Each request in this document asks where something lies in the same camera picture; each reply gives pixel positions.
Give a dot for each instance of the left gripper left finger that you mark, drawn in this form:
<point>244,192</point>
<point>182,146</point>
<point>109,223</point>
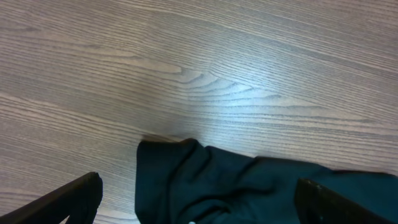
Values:
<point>75,202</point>

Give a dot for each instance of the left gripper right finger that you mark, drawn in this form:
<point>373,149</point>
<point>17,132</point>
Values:
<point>316,204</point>

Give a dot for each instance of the black shorts garment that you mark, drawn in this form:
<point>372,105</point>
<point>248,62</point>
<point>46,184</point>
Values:
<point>185,182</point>

